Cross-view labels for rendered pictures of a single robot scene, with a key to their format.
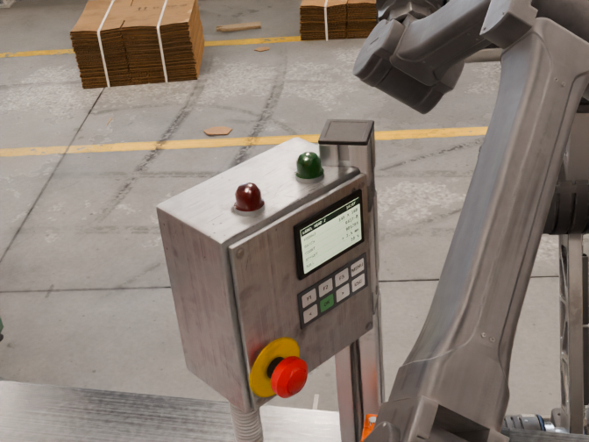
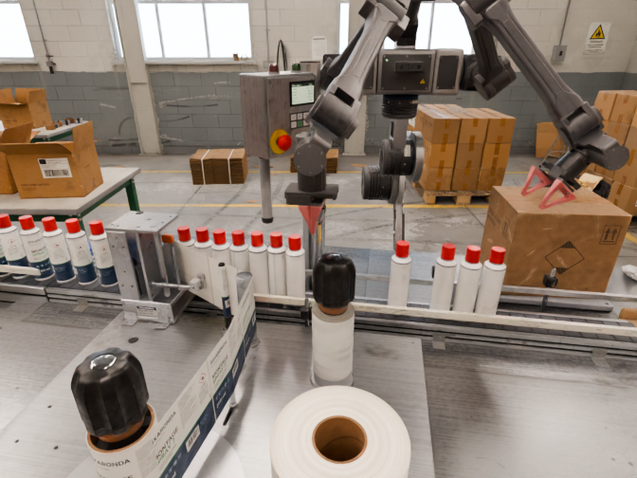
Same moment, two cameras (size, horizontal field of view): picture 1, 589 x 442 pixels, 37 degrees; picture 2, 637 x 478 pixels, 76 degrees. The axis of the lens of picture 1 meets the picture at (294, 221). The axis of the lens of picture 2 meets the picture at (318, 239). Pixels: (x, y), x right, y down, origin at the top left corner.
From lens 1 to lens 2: 0.50 m
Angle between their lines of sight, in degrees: 8
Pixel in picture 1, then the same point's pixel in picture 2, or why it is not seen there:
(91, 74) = (197, 177)
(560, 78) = (383, 19)
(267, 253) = (280, 87)
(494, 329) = (357, 74)
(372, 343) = not seen: hidden behind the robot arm
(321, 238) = (299, 92)
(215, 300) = (259, 106)
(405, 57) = (333, 67)
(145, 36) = (223, 162)
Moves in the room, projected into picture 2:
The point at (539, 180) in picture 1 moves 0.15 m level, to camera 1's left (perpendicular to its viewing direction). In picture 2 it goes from (375, 43) to (302, 42)
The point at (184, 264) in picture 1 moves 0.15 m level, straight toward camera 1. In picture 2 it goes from (247, 96) to (256, 103)
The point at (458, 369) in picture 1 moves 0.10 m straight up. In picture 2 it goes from (345, 80) to (347, 19)
